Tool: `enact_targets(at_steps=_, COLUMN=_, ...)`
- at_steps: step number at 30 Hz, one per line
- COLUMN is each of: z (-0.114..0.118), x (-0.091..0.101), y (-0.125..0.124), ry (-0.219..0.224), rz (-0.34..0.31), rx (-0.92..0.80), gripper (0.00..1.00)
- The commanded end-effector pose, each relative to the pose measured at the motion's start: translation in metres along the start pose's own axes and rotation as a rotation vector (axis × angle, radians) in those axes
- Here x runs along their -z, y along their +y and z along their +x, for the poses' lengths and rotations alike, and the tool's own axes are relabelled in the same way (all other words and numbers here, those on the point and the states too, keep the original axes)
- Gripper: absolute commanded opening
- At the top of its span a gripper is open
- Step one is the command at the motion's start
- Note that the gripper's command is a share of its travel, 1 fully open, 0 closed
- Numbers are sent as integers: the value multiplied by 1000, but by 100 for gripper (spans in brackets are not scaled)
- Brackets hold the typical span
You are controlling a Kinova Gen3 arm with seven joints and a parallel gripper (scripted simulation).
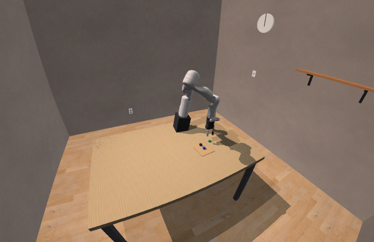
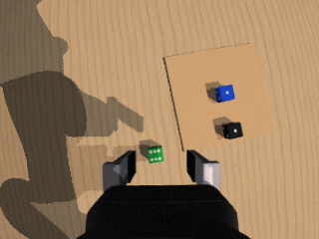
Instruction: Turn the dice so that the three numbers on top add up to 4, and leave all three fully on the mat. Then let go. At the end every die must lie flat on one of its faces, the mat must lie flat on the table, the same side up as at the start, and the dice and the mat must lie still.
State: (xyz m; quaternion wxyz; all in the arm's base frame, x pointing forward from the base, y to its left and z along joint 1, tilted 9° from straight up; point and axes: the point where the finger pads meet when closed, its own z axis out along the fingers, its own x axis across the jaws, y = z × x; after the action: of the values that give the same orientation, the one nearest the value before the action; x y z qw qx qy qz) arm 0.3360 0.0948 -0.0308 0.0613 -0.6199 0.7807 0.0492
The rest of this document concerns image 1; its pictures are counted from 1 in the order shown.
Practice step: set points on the tan square mat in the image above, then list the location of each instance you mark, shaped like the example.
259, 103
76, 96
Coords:
206, 151

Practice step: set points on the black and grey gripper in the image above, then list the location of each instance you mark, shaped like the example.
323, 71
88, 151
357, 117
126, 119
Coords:
210, 120

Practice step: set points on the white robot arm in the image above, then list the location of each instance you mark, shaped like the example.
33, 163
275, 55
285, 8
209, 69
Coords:
189, 83

